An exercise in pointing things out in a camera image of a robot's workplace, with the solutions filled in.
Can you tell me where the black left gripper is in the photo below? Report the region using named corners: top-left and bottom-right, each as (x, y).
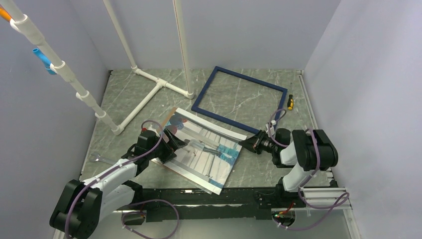
top-left (147, 128), bottom-right (187, 164)

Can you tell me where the yellow black screwdriver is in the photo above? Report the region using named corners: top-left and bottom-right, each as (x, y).
top-left (287, 82), bottom-right (294, 111)

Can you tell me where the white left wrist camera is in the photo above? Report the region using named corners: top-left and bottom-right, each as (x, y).
top-left (141, 121), bottom-right (162, 135)

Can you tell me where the white PVC pipe stand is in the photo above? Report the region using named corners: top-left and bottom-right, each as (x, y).
top-left (0, 0), bottom-right (195, 135)

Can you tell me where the silver open-end wrench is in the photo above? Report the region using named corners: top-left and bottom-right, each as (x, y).
top-left (89, 153), bottom-right (116, 165)

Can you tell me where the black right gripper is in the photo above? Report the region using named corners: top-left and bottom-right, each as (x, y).
top-left (238, 129), bottom-right (278, 154)

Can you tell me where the printed photo of person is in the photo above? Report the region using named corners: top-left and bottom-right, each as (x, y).
top-left (163, 108), bottom-right (246, 195)

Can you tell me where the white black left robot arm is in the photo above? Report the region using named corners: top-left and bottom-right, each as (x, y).
top-left (49, 128), bottom-right (187, 239)

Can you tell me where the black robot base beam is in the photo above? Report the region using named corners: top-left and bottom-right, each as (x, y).
top-left (122, 185), bottom-right (305, 222)

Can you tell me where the aluminium table edge rail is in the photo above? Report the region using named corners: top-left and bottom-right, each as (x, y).
top-left (296, 70), bottom-right (330, 164)

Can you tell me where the aluminium front rail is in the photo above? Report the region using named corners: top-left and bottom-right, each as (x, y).
top-left (303, 187), bottom-right (346, 209)

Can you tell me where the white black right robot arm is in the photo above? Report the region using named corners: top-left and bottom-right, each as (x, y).
top-left (239, 128), bottom-right (338, 207)

